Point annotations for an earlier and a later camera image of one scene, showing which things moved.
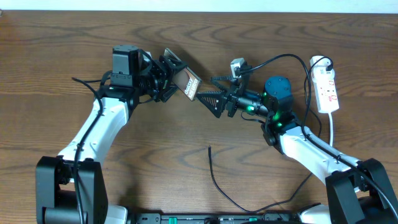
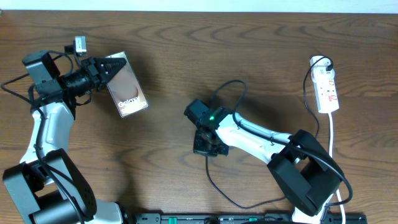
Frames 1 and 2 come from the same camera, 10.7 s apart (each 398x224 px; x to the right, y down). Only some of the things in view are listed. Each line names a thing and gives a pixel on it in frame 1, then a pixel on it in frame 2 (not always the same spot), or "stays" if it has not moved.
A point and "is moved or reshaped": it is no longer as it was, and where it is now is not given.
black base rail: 263,218 stays
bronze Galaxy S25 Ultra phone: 188,82 is moved or reshaped
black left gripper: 166,75 → 94,68
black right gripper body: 250,102 → 201,146
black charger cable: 309,111 → 329,67
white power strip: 323,74 stays
